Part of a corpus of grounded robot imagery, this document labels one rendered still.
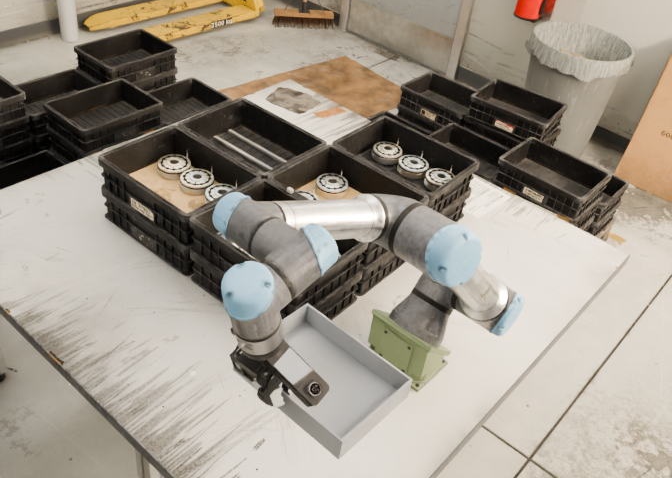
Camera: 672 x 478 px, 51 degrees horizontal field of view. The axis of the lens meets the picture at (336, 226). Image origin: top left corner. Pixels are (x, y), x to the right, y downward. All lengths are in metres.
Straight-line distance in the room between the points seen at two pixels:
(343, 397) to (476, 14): 3.90
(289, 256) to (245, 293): 0.10
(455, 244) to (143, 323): 0.96
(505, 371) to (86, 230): 1.30
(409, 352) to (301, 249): 0.80
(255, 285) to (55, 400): 1.82
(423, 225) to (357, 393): 0.34
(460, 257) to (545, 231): 1.20
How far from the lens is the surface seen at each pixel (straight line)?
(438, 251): 1.33
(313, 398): 1.15
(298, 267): 1.04
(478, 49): 5.03
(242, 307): 1.00
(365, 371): 1.40
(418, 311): 1.78
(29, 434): 2.67
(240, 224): 1.12
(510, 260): 2.35
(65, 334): 1.97
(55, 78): 3.69
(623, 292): 3.60
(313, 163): 2.24
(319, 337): 1.45
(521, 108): 3.77
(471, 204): 2.55
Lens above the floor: 2.10
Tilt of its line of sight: 37 degrees down
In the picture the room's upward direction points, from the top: 8 degrees clockwise
